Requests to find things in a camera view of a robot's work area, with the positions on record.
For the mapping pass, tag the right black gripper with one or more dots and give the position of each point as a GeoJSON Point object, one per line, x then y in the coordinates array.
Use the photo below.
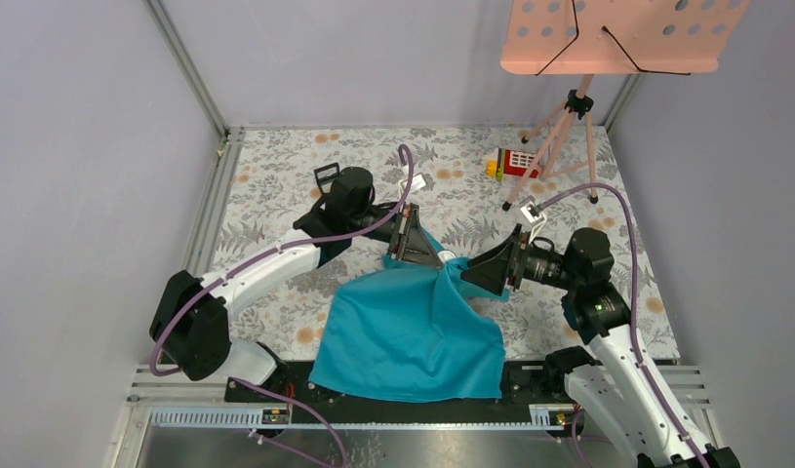
{"type": "Point", "coordinates": [492, 269]}

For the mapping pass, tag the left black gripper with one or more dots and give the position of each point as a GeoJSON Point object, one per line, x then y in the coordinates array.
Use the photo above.
{"type": "Point", "coordinates": [412, 246]}

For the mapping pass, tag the blue round brooch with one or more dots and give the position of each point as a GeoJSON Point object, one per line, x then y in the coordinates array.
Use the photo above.
{"type": "Point", "coordinates": [446, 256]}

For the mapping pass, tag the teal t-shirt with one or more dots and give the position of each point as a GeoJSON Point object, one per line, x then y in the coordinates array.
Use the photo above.
{"type": "Point", "coordinates": [407, 333]}

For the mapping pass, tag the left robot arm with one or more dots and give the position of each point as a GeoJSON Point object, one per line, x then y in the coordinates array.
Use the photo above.
{"type": "Point", "coordinates": [191, 326]}

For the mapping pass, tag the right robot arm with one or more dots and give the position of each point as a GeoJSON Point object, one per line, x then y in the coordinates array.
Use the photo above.
{"type": "Point", "coordinates": [610, 375]}

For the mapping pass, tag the black brooch display box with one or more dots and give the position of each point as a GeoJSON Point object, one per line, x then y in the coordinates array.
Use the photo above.
{"type": "Point", "coordinates": [326, 174]}

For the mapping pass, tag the floral table mat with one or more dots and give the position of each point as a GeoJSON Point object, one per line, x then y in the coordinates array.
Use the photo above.
{"type": "Point", "coordinates": [273, 185]}

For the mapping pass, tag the red toy block house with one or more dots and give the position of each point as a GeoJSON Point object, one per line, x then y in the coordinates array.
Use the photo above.
{"type": "Point", "coordinates": [507, 162]}

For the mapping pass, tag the pink music stand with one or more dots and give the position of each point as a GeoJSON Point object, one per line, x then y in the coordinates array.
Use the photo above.
{"type": "Point", "coordinates": [622, 37]}

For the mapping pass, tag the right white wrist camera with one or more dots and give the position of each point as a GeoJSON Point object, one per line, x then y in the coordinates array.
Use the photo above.
{"type": "Point", "coordinates": [535, 215]}

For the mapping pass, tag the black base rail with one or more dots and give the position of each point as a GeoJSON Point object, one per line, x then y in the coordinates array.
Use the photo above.
{"type": "Point", "coordinates": [524, 387]}

